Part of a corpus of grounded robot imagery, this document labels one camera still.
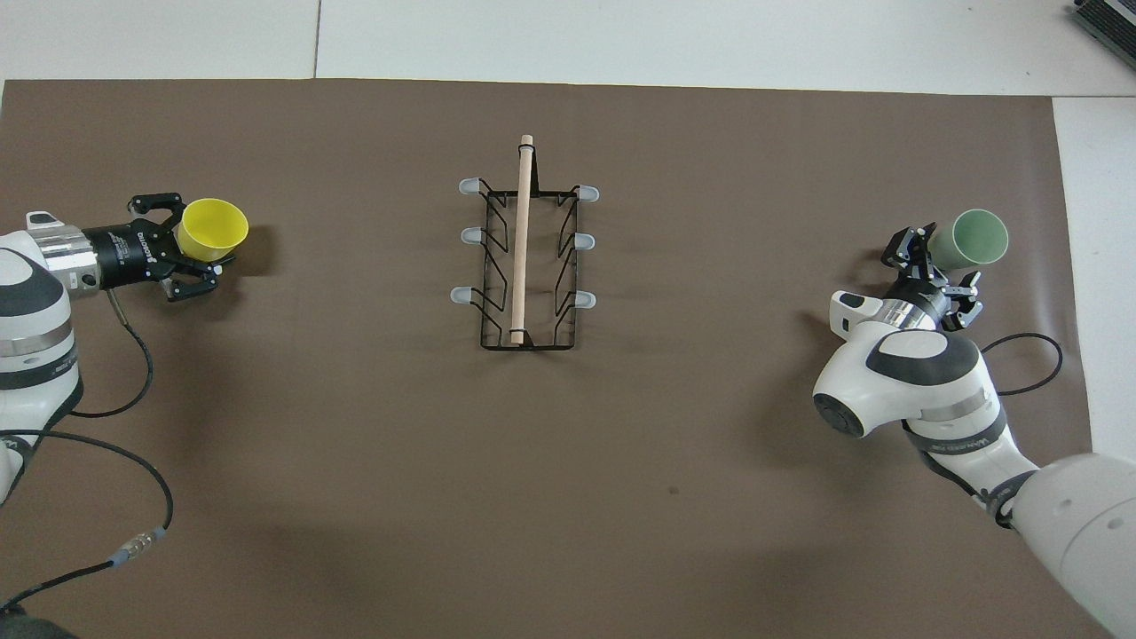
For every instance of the pale green plastic cup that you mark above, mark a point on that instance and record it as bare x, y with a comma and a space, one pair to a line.
976, 240

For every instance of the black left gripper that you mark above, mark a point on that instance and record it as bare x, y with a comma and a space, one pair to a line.
133, 253

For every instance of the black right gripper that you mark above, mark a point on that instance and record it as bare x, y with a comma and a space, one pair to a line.
927, 286

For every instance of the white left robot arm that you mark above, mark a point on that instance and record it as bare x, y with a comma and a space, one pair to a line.
31, 311

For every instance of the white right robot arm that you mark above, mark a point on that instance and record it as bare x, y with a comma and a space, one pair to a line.
923, 382

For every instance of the brown table mat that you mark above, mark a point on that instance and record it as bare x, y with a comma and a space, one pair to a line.
532, 488

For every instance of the black ribbed device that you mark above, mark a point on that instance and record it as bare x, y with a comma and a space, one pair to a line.
1109, 19

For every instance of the yellow plastic cup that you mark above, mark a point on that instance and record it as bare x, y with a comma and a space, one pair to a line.
213, 229

